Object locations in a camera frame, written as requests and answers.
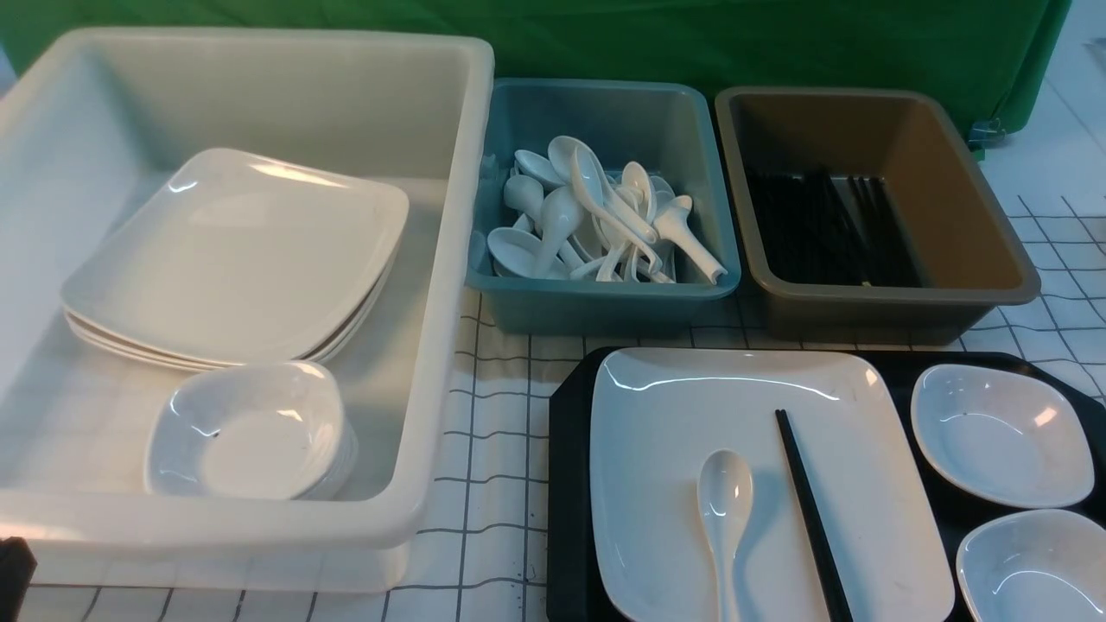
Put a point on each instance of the large white square plate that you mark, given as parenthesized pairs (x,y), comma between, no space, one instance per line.
(658,414)

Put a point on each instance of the white spoon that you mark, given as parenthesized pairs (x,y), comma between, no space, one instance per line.
(724,494)

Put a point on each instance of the black chopstick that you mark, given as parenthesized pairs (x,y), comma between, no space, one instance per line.
(835,599)

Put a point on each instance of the white bowl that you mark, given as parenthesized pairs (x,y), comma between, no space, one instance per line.
(1001,436)
(1045,565)
(259,431)

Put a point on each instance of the top stacked white plate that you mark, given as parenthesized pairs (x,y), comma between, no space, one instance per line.
(240,258)

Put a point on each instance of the pile of white spoons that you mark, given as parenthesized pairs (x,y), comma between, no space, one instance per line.
(576,222)

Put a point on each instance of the teal plastic bin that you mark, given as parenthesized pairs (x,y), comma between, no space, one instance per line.
(669,130)

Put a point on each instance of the checked white tablecloth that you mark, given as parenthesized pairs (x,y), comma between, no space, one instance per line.
(482,553)

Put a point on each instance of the stack of white bowls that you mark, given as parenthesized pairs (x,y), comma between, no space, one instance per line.
(345,461)

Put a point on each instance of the bundle of black chopsticks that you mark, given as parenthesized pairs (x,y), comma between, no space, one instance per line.
(826,230)

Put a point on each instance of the stack of white plates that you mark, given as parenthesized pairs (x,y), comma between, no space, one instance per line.
(320,355)

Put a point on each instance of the brown plastic bin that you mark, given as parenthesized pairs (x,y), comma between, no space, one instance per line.
(967,251)

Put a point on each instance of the green cloth backdrop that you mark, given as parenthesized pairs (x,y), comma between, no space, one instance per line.
(983,61)

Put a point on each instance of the large white plastic tub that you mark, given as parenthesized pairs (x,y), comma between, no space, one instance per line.
(88,131)

